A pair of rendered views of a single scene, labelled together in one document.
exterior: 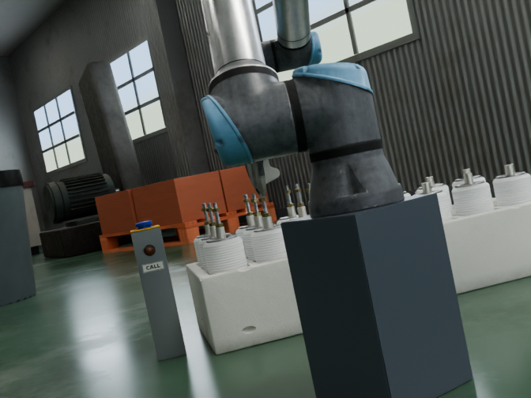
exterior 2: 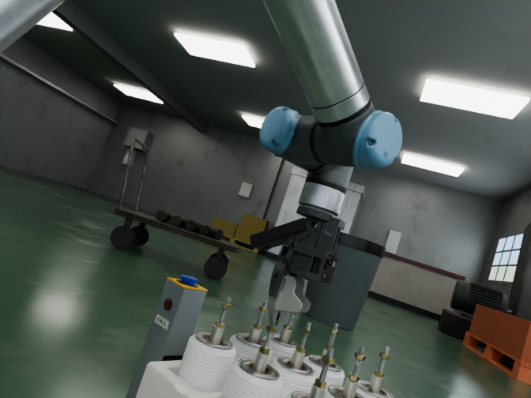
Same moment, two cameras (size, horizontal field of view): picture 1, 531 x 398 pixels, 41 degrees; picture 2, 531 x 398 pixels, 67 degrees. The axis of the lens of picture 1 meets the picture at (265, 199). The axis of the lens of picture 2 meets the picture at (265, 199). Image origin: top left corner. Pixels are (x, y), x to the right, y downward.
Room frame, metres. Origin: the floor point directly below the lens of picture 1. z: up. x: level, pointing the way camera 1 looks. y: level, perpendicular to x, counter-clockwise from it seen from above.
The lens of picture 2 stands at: (1.20, -0.51, 0.48)
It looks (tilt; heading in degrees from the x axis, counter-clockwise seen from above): 5 degrees up; 52
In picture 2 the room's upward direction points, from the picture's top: 18 degrees clockwise
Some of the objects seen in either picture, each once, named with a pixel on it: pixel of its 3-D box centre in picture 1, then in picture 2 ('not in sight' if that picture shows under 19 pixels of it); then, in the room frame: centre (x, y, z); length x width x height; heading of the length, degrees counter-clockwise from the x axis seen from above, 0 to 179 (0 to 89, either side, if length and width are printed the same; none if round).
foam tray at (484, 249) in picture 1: (460, 243); not in sight; (1.93, -0.50, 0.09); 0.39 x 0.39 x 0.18; 11
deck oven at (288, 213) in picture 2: not in sight; (317, 224); (8.27, 6.27, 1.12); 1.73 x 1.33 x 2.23; 125
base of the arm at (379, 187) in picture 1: (351, 177); not in sight; (1.12, -0.14, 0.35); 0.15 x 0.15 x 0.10
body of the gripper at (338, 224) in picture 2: not in sight; (310, 245); (1.72, -0.01, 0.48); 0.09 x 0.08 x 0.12; 113
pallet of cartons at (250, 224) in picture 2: not in sight; (239, 228); (7.25, 7.88, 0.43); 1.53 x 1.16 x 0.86; 125
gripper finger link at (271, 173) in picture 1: (268, 175); (286, 302); (1.70, -0.02, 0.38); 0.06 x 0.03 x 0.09; 113
